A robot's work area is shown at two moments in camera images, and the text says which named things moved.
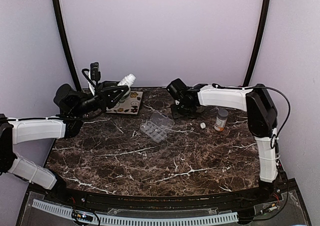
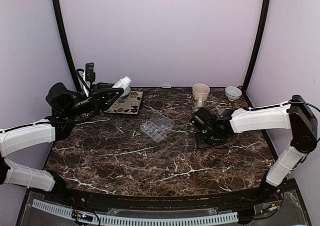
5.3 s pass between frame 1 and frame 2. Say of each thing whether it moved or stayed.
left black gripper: stayed
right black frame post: stayed
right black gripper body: moved
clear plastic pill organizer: stayed
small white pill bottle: moved
